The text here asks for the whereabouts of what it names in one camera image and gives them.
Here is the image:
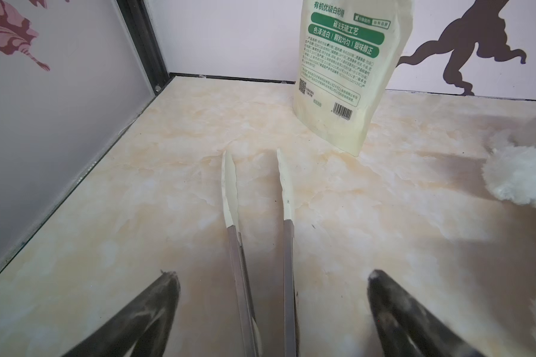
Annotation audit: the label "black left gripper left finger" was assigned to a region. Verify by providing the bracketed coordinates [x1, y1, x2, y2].
[65, 272, 181, 356]

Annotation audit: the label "white teddy bear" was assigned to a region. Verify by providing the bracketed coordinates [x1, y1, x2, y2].
[481, 111, 536, 357]

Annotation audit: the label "metal kitchen tongs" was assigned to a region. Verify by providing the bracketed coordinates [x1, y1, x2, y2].
[220, 149, 301, 356]

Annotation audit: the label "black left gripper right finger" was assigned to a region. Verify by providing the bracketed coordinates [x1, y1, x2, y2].
[367, 269, 484, 357]

